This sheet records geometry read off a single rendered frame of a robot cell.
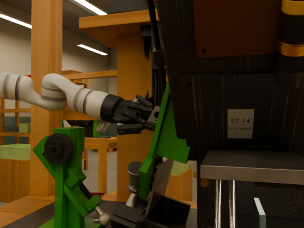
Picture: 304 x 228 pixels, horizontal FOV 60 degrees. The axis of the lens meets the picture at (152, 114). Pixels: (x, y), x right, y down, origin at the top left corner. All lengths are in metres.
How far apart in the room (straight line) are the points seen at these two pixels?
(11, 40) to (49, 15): 8.14
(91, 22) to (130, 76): 0.23
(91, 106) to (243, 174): 0.45
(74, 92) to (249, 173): 0.51
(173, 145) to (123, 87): 0.48
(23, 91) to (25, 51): 8.81
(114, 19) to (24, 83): 0.35
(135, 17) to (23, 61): 8.66
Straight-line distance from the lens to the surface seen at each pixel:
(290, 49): 0.40
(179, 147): 0.56
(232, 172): 0.37
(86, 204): 0.70
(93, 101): 0.70
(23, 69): 9.43
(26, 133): 6.99
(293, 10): 0.38
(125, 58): 1.01
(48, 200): 1.14
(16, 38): 9.48
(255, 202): 0.54
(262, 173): 0.37
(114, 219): 0.63
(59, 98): 0.78
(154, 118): 0.64
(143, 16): 0.89
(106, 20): 0.94
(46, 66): 1.17
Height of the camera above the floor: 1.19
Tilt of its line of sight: 1 degrees up
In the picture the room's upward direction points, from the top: straight up
